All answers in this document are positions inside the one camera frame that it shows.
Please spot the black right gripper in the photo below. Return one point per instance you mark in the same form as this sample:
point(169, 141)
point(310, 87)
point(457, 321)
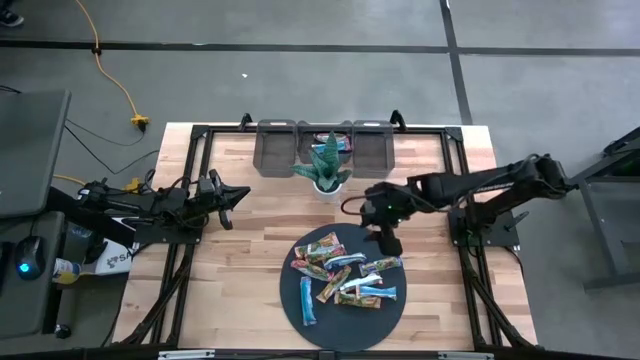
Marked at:
point(387, 210)

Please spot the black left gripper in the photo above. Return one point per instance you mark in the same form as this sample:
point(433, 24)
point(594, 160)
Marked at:
point(220, 200)

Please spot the blue white granola bar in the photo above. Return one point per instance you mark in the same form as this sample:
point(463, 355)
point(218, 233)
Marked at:
point(347, 260)

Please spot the orange labelled snack packet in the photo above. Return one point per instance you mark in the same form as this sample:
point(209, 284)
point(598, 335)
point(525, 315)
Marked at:
point(362, 282)

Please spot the blue orange-ended granola bar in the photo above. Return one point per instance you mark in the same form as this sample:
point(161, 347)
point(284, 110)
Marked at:
point(377, 292)

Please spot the green red granola bar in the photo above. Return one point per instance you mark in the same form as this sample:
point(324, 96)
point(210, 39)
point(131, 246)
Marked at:
point(327, 253)
point(310, 270)

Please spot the green orange granola bar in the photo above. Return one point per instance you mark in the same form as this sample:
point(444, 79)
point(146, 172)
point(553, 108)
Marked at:
point(334, 284)
point(325, 241)
point(357, 300)

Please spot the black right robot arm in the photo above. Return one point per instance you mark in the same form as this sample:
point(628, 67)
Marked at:
point(500, 180)

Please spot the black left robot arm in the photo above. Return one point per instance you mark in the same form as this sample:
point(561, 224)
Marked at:
point(150, 202)

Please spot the white round plant pot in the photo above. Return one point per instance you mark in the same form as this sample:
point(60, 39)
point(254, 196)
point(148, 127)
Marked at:
point(327, 196)

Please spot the round black plate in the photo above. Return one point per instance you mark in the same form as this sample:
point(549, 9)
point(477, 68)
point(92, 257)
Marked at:
point(350, 330)

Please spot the green snake plant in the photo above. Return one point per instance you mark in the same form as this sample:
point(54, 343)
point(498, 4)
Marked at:
point(327, 167)

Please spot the white printed box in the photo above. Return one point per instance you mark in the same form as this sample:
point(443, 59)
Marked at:
point(120, 262)

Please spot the black slanted bar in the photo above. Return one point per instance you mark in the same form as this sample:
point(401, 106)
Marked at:
point(90, 220)

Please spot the yellow white bottle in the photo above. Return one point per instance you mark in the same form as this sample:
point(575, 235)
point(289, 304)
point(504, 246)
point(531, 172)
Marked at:
point(65, 272)

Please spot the dark grey monitor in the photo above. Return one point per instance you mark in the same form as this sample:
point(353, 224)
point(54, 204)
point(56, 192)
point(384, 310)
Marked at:
point(30, 150)

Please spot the black computer mouse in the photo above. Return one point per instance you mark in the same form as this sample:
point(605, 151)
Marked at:
point(31, 250)

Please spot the grey metal stand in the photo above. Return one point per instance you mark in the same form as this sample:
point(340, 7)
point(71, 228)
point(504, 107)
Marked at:
point(603, 227)

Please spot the black round knob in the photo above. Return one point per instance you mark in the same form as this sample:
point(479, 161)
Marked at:
point(62, 331)

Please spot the dark grey side desk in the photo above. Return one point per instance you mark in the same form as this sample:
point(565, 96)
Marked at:
point(25, 310)

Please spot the person's shoe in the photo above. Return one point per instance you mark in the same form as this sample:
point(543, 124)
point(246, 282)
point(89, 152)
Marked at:
point(10, 19)

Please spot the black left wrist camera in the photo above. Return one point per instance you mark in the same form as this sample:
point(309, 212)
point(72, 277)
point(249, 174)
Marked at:
point(206, 186)

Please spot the black aluminium table frame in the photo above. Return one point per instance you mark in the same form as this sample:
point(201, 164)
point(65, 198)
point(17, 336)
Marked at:
point(225, 131)

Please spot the silver metal bracket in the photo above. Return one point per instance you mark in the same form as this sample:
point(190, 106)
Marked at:
point(465, 356)
point(185, 355)

